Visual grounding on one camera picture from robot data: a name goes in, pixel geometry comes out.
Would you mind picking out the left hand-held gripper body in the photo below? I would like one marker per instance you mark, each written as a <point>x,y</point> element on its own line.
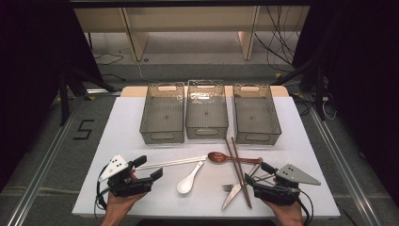
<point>131,188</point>

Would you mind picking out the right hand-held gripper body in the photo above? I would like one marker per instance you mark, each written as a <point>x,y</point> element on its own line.
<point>282,194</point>

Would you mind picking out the metal fork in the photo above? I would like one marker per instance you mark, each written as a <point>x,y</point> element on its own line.
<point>228,188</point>

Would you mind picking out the metal knife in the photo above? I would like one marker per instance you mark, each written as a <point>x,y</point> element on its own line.
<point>230,197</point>

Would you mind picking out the white ceramic spoon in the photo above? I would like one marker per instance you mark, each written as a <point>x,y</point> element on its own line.
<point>186,185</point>

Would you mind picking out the brown wooden chopstick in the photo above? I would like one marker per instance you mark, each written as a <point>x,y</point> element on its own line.
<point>228,147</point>
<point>235,147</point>

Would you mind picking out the brown wooden spoon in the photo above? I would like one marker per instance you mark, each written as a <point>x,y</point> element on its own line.
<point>218,157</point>

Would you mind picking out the grey transparent plastic bin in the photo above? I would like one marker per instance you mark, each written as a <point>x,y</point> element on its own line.
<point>255,116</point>
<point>163,116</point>

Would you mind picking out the clear transparent plastic bin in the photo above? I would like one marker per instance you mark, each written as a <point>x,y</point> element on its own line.
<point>207,109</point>

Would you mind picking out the person's right hand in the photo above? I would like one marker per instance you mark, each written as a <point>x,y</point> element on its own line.
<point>288,213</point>

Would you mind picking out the person's left hand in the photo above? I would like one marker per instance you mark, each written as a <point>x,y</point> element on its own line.
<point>117,207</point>

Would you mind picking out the white table mat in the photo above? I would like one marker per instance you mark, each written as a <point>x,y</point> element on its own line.
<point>175,207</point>

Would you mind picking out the black metal stand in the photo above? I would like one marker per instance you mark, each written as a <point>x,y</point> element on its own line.
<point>318,91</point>

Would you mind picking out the black tripod stand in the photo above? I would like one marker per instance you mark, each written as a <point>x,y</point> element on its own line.
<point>64,100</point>

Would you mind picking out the black curtain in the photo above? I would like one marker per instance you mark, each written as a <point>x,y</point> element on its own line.
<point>360,78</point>
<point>31,78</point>

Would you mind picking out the beige wooden desk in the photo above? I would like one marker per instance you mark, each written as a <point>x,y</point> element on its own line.
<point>188,19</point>

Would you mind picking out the aluminium floor rail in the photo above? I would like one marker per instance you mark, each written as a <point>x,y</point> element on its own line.
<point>345,169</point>
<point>40,175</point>

